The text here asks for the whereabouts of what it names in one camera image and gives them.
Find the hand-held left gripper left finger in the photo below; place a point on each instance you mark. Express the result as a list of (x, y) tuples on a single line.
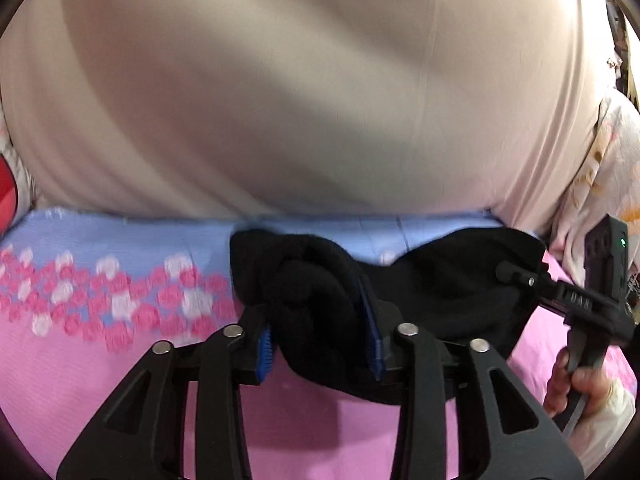
[(264, 355)]

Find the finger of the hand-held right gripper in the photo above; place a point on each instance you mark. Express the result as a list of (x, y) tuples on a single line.
[(522, 274)]

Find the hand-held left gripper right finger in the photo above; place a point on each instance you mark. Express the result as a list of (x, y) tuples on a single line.
[(374, 350)]

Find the black pants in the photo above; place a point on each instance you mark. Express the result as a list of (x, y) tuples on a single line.
[(450, 280)]

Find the person's right forearm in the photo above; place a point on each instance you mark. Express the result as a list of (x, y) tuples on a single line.
[(617, 412)]

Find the person's right hand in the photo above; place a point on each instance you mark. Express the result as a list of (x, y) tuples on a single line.
[(592, 390)]

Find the person's floral pajama clothing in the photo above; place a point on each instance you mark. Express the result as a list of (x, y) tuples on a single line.
[(600, 170)]

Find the pink floral bed sheet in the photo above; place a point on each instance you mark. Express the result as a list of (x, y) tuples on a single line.
[(100, 385)]

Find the beige fabric drape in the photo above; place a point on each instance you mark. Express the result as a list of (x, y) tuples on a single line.
[(300, 85)]

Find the cartoon cat face pillow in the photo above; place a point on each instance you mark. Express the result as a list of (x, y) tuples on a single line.
[(7, 195)]

